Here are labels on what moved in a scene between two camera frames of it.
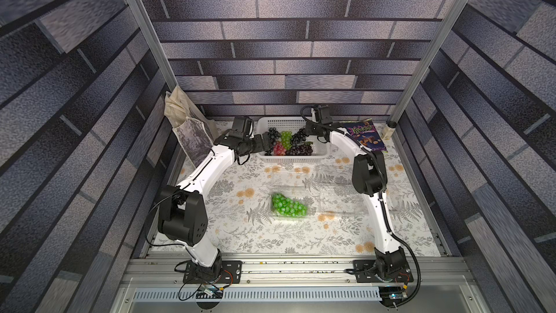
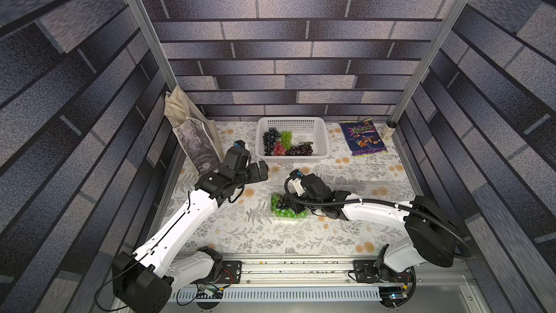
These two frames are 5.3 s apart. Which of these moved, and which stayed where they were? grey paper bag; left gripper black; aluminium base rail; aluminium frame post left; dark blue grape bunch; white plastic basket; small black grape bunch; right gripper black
Moved: left gripper black; small black grape bunch; right gripper black
Stayed: grey paper bag; aluminium base rail; dark blue grape bunch; white plastic basket; aluminium frame post left
